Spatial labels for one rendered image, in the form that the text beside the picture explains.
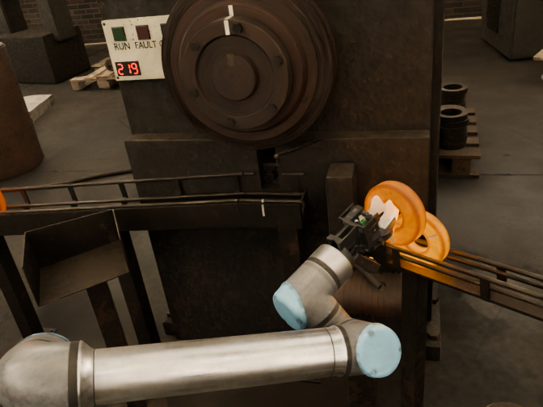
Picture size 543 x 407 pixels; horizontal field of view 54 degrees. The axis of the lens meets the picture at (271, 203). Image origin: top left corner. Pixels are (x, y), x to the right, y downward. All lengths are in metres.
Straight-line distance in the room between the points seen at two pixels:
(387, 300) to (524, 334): 0.82
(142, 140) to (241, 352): 1.02
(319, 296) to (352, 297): 0.46
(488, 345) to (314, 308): 1.18
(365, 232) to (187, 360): 0.47
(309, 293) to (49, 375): 0.49
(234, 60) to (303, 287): 0.59
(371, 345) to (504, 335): 1.29
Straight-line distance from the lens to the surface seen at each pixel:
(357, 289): 1.52
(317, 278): 1.07
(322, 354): 0.93
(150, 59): 1.69
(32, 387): 0.88
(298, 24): 1.36
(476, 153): 3.23
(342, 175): 1.50
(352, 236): 1.12
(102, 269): 1.65
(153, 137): 1.77
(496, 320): 2.25
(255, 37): 1.32
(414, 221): 1.21
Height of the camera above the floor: 1.46
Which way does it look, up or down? 29 degrees down
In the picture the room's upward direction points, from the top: 7 degrees counter-clockwise
